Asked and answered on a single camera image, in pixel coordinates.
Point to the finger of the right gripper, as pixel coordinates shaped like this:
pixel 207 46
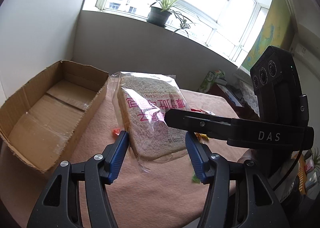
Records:
pixel 215 127

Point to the sliced bread bag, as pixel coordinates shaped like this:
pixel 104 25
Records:
pixel 140 102

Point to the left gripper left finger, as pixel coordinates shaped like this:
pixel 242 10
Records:
pixel 59 202

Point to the brown cardboard box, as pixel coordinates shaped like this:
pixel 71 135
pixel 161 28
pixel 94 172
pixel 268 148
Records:
pixel 42 122

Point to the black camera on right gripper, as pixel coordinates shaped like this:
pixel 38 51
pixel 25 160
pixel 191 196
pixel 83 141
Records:
pixel 277 87

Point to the dark side table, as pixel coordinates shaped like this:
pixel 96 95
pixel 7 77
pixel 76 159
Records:
pixel 222 91

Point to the potted spider plant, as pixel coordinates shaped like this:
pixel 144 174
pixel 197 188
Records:
pixel 161 10

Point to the orange blue snack pouch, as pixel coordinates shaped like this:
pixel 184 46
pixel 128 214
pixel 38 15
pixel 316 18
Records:
pixel 116 132

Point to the wall map poster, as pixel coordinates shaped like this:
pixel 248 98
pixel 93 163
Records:
pixel 277 31

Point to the yellow candy wrapper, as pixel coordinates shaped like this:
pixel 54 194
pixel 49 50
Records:
pixel 202 137

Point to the small green candy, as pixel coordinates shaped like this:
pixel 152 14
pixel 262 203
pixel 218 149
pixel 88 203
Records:
pixel 195 179

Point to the pink table cloth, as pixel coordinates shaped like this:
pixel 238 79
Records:
pixel 165 196

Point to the green white carton box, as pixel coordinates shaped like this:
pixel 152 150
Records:
pixel 210 79

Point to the white lace cloth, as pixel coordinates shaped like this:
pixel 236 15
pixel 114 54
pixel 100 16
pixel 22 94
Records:
pixel 244 83

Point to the red green white snack bag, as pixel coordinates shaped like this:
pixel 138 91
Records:
pixel 203 111

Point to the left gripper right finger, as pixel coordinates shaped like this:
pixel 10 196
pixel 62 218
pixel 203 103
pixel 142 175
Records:
pixel 238 194

